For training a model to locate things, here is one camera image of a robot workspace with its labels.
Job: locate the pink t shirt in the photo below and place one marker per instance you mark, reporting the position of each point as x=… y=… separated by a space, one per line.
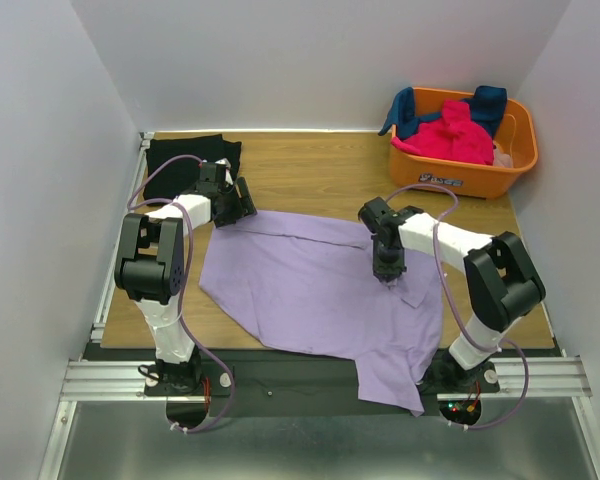
x=453 y=137

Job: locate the orange plastic laundry basket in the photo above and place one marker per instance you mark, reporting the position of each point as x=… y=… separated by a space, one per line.
x=516 y=135

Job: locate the aluminium frame rail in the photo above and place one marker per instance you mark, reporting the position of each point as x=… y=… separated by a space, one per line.
x=548 y=378

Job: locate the pale pink garment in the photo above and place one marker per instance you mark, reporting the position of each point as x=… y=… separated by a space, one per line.
x=501 y=158

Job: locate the dark blue t shirt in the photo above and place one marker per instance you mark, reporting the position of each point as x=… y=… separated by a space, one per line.
x=486 y=107

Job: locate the lavender t shirt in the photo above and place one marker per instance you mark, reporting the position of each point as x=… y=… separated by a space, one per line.
x=304 y=284

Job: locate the folded black t shirt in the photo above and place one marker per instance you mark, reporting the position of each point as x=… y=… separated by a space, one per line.
x=177 y=177

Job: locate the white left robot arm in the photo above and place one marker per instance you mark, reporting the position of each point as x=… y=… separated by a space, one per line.
x=154 y=257

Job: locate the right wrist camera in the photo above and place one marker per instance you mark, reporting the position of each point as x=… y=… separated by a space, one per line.
x=391 y=257

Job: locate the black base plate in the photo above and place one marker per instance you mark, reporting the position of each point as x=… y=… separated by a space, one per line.
x=269 y=383

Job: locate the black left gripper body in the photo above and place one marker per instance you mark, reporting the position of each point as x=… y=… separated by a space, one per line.
x=234 y=209

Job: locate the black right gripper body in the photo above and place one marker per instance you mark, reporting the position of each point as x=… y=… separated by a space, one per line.
x=389 y=270

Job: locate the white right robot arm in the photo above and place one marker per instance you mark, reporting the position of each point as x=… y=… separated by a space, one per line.
x=502 y=281

